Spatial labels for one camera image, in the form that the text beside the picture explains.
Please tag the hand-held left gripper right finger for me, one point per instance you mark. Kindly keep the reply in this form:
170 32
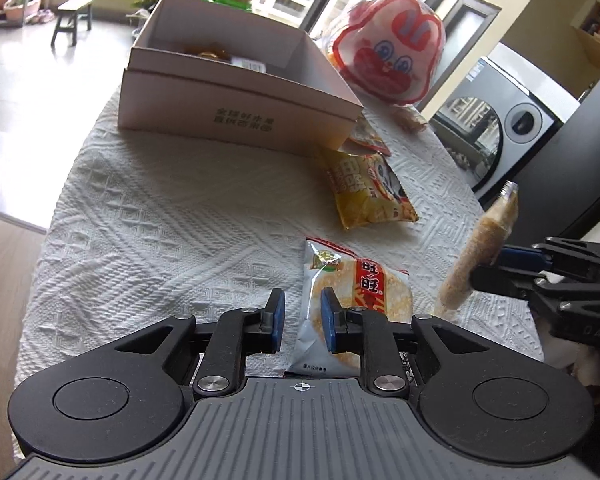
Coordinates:
330 320

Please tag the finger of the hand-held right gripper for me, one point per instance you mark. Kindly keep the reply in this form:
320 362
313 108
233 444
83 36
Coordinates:
495 280
522 256

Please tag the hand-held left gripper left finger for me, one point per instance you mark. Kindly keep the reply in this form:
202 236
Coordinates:
278 320

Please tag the sesame stick packet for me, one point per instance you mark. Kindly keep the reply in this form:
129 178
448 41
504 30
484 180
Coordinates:
485 230

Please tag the white rice cracker packet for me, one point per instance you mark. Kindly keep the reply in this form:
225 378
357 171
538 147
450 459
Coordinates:
360 280

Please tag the cardboard box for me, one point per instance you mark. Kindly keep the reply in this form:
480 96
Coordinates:
230 110

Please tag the clear packet of golden candies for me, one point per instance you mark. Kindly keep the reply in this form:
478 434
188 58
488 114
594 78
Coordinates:
210 53

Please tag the yellow panda snack packet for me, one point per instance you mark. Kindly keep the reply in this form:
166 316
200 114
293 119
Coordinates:
370 195

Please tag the silver washing machine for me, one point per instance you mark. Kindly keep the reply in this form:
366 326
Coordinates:
525 115

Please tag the white textured table cloth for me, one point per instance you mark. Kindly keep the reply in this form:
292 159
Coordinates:
180 210

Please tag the clear packet of brown snack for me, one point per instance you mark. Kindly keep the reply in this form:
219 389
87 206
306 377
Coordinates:
410 120

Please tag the red yellow snack packet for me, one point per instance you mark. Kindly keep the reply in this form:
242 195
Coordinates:
367 137

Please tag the frosted glass door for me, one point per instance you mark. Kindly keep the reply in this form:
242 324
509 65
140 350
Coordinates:
460 45

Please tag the red rabbit snack bag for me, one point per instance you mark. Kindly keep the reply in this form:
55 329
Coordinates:
385 60

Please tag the dark wooden stool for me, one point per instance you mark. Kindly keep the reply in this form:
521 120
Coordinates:
75 5

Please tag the plant pot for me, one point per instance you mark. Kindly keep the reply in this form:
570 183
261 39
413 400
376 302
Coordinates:
25 7

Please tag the wooden wall shelf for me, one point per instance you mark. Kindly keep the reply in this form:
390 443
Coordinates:
587 45

